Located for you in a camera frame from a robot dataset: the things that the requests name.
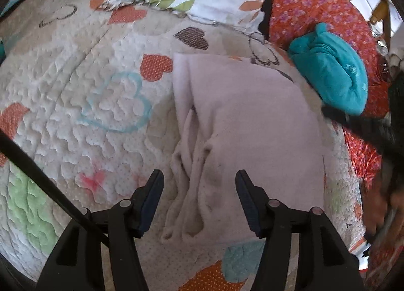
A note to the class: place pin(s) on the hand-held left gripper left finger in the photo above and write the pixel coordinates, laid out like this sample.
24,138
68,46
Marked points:
151,202

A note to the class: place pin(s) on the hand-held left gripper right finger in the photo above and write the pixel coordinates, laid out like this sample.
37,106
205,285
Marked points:
249,205

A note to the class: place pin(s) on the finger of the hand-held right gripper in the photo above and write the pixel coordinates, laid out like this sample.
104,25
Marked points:
353,127

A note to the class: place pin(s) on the pale pink tree-print garment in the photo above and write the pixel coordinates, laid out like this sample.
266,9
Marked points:
246,120

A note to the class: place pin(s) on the teal fleece cloth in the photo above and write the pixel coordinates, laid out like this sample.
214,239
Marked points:
331,73

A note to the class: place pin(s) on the quilted heart-print bed cover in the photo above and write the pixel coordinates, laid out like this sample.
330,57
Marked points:
79,89

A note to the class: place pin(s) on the dark cloth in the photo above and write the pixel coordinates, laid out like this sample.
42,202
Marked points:
265,16

